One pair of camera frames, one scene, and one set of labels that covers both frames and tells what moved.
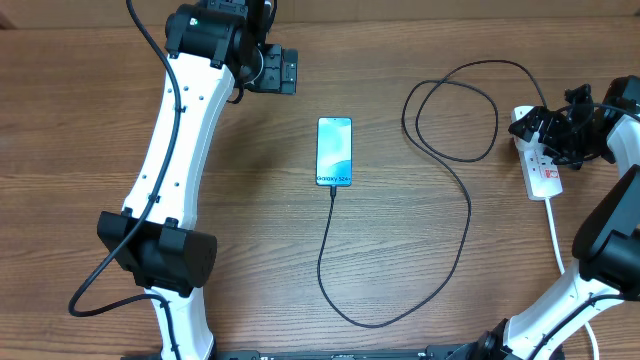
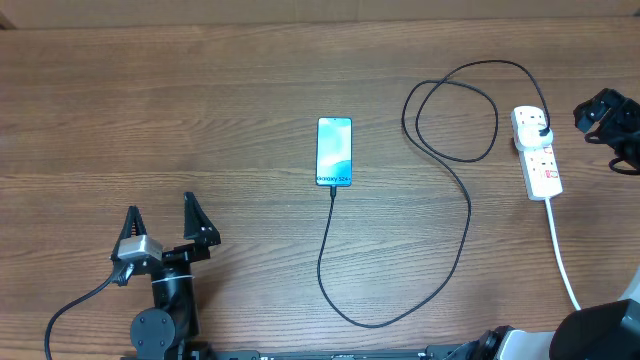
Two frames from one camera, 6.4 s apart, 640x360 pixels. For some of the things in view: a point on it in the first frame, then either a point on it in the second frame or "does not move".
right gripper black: (575, 162) → (619, 116)
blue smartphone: (334, 151) does not move
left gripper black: (279, 77) → (194, 252)
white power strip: (540, 176) does not move
